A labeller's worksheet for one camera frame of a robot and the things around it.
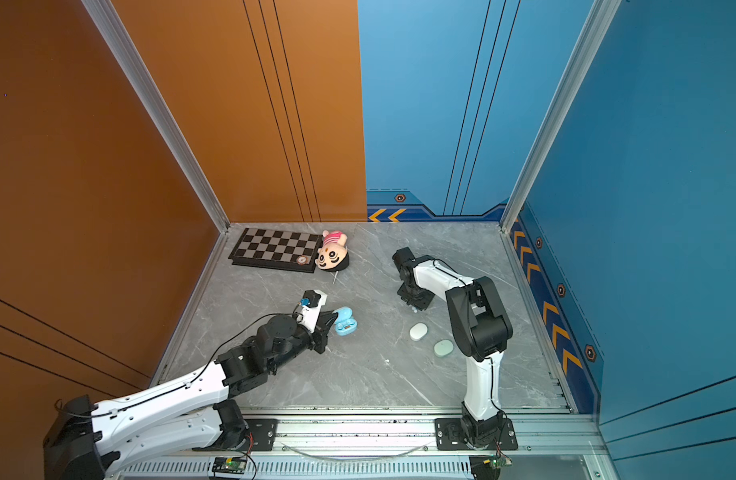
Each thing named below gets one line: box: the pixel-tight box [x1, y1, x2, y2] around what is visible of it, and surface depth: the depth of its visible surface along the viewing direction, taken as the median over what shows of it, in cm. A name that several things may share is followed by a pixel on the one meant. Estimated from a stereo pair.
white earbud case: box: [409, 322, 428, 342], surface depth 91 cm
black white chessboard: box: [228, 227, 323, 273], surface depth 111 cm
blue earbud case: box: [332, 306, 358, 336], surface depth 76 cm
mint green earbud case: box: [433, 339, 454, 357], surface depth 88 cm
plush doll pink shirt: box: [315, 230, 350, 272], surface depth 103 cm
